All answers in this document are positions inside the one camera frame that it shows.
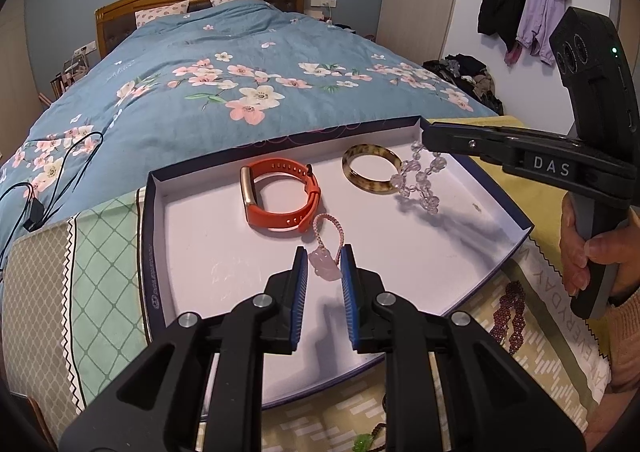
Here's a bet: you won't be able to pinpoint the purple bead bracelet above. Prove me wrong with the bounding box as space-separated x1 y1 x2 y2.
489 281 527 357

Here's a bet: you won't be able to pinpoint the blue floral blanket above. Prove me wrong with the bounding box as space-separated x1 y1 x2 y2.
0 0 503 243

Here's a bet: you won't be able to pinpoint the person's right forearm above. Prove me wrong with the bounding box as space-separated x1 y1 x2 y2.
584 282 640 452

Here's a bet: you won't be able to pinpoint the white tray with navy rim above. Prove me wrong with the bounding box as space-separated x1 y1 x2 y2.
141 115 532 409

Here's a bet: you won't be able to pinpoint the green lattice bed sheet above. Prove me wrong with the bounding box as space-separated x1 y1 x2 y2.
0 187 151 433

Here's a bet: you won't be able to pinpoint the tortoiseshell bangle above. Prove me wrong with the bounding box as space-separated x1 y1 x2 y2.
341 143 402 194

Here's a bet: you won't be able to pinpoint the pile of dark clothes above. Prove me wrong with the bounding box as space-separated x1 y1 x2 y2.
422 54 503 115

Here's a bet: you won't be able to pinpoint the black coat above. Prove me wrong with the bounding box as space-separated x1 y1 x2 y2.
477 0 531 50

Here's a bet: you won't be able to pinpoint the black charger cable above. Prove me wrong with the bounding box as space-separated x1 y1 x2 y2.
0 129 106 233

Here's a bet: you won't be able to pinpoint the green bead pendant bracelet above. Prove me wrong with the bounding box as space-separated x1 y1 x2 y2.
352 421 396 452

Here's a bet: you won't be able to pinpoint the cosmetics on nightstand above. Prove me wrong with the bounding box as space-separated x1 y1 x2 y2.
47 45 98 106

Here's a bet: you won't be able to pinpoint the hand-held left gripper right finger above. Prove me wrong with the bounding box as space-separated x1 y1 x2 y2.
340 243 587 452

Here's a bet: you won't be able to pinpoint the yellow printed cloth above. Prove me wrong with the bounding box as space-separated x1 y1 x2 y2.
260 115 613 452

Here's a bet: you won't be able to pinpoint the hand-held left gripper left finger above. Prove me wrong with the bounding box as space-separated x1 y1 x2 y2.
59 246 308 452

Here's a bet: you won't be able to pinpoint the clear crystal bead bracelet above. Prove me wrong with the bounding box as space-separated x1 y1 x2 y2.
391 141 447 217

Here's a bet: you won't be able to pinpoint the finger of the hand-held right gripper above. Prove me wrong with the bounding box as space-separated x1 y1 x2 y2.
421 126 521 169
426 120 581 143

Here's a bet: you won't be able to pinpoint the orange smart band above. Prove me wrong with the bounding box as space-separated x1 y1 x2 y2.
240 158 322 233

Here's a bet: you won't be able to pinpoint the purple jacket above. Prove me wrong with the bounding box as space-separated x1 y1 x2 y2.
515 0 572 66

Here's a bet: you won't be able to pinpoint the person's right hand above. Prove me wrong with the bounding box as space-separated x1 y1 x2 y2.
559 192 640 305

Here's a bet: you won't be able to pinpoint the pink cord charm bracelet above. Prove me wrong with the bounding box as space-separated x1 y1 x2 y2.
309 213 347 283

